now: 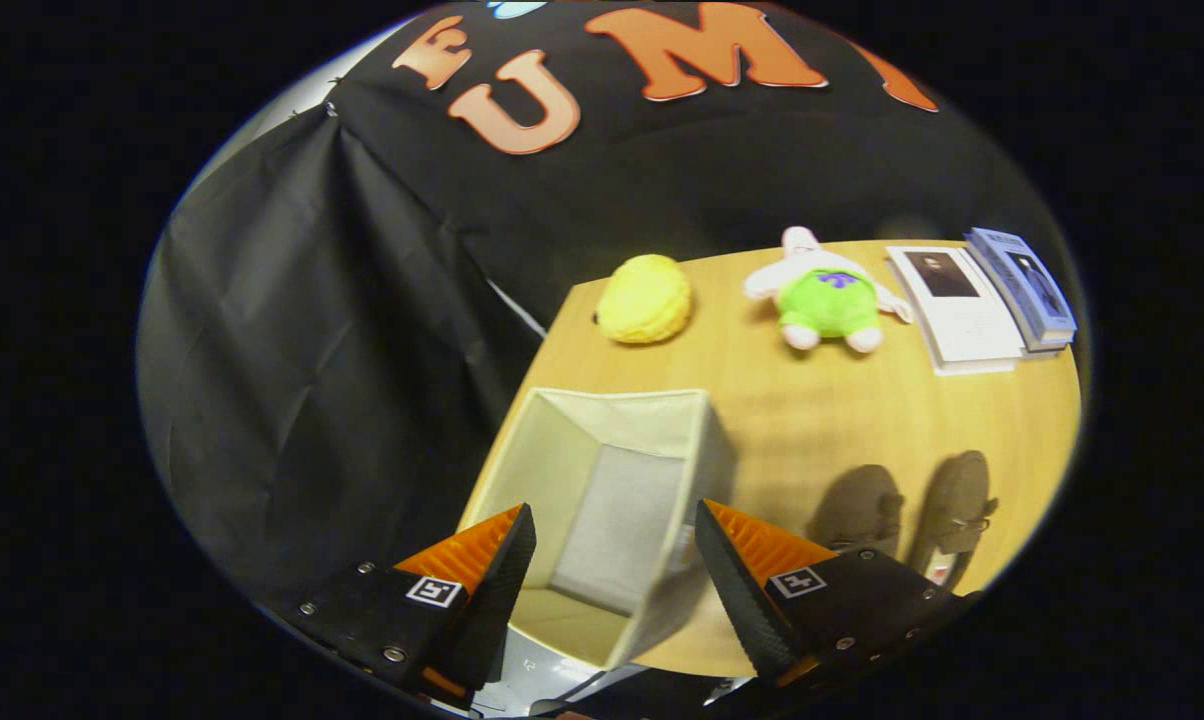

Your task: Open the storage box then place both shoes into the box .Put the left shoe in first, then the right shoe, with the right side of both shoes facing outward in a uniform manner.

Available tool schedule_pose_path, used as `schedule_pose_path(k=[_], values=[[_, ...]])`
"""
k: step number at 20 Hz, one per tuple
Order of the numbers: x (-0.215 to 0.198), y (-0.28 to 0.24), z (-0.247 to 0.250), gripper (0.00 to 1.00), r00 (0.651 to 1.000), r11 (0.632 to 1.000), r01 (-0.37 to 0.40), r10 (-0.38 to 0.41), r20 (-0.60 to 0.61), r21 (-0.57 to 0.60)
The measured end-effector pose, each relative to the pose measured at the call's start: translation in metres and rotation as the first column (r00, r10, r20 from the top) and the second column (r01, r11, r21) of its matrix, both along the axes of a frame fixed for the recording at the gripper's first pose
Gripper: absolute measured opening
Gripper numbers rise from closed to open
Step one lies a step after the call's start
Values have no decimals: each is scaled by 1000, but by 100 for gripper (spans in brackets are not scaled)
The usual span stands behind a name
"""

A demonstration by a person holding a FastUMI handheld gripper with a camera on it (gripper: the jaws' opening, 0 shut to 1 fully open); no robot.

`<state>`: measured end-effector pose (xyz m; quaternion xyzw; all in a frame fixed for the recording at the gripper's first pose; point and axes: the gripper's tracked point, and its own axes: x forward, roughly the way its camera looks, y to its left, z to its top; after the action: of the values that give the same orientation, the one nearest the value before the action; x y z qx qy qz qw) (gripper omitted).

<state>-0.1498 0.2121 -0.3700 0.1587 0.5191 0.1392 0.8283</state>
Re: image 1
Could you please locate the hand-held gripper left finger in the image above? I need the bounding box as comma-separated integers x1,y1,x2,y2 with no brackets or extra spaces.
265,502,539,711

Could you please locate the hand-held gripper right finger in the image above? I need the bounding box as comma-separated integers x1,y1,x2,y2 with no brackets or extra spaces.
694,499,983,691

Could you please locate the brown suede shoe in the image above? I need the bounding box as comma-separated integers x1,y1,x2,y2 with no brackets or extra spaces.
807,463,906,561
907,450,1000,593

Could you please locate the beige fabric storage box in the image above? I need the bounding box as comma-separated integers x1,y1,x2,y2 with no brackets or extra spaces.
459,387,738,671

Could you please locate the pink starfish plush toy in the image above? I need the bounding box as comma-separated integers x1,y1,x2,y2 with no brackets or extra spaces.
742,226,913,354

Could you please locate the yellow knitted plush ball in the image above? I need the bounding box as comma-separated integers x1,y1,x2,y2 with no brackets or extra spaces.
595,254,693,346

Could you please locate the blue and white book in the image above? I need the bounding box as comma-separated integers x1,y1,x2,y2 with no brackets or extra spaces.
965,240,1073,359

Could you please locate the blue cover book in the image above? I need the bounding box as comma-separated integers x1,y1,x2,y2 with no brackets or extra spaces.
964,228,1078,346

